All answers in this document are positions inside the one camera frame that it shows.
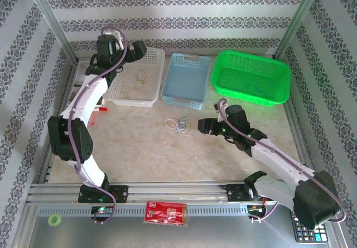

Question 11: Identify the right controller board with wires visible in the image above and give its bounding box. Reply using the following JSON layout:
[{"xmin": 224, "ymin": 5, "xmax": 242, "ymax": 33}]
[{"xmin": 247, "ymin": 204, "xmax": 268, "ymax": 214}]

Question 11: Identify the red foil packet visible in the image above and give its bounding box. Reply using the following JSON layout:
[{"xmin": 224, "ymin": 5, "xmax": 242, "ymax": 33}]
[{"xmin": 143, "ymin": 201, "xmax": 189, "ymax": 228}]

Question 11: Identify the green tape roll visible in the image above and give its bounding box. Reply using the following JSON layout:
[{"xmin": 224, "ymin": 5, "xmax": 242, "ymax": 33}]
[{"xmin": 47, "ymin": 213, "xmax": 62, "ymax": 227}]

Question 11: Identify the pile of rubber bands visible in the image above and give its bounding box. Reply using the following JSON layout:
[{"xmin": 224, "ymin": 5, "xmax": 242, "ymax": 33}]
[{"xmin": 165, "ymin": 116, "xmax": 193, "ymax": 136}]

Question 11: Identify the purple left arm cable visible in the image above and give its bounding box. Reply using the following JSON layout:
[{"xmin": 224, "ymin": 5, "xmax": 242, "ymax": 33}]
[{"xmin": 68, "ymin": 26, "xmax": 128, "ymax": 225}]

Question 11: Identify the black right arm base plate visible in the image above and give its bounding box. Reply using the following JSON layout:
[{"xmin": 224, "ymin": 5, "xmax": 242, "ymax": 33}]
[{"xmin": 225, "ymin": 183, "xmax": 278, "ymax": 203}]

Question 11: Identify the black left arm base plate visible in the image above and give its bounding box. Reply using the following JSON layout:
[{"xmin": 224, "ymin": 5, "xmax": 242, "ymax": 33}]
[{"xmin": 78, "ymin": 184, "xmax": 129, "ymax": 204}]

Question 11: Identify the aluminium mounting rail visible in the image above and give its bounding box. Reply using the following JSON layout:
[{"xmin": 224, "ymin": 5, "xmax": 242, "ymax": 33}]
[{"xmin": 26, "ymin": 180, "xmax": 293, "ymax": 204}]

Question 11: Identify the aluminium frame post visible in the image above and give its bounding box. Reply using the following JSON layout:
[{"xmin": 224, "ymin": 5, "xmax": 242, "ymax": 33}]
[
  {"xmin": 272, "ymin": 0, "xmax": 329, "ymax": 61},
  {"xmin": 23, "ymin": 0, "xmax": 79, "ymax": 65}
]

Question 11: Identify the green perforated plastic basket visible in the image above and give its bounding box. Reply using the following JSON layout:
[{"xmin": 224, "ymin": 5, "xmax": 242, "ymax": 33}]
[{"xmin": 210, "ymin": 49, "xmax": 292, "ymax": 108}]

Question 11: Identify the pink packaged stationery item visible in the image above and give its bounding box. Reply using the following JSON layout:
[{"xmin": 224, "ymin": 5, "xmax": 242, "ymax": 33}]
[{"xmin": 88, "ymin": 111, "xmax": 100, "ymax": 127}]

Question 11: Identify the grey slotted cable duct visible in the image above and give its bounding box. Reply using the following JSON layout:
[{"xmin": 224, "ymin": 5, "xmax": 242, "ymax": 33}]
[{"xmin": 37, "ymin": 204, "xmax": 250, "ymax": 217}]

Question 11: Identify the printed booklet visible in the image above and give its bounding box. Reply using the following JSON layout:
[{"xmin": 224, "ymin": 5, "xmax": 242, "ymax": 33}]
[{"xmin": 69, "ymin": 60, "xmax": 104, "ymax": 106}]

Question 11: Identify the black desk calculator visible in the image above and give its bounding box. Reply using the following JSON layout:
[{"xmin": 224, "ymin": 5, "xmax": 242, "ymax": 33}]
[{"xmin": 291, "ymin": 211, "xmax": 329, "ymax": 244}]

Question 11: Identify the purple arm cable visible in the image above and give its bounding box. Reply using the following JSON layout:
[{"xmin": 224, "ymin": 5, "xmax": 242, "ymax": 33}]
[
  {"xmin": 217, "ymin": 99, "xmax": 348, "ymax": 223},
  {"xmin": 68, "ymin": 26, "xmax": 128, "ymax": 225}
]

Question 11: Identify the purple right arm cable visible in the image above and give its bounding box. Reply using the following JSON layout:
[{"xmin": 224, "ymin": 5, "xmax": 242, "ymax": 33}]
[{"xmin": 217, "ymin": 99, "xmax": 348, "ymax": 223}]

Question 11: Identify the light blue plastic basket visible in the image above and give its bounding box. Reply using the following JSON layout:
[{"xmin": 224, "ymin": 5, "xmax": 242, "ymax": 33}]
[{"xmin": 161, "ymin": 53, "xmax": 211, "ymax": 111}]

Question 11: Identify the left controller board with LEDs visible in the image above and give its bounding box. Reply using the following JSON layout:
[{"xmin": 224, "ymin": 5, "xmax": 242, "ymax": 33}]
[{"xmin": 91, "ymin": 205, "xmax": 114, "ymax": 216}]

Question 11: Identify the white perforated plastic basket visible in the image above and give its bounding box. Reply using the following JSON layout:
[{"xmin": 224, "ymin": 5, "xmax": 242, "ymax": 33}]
[{"xmin": 102, "ymin": 46, "xmax": 166, "ymax": 108}]

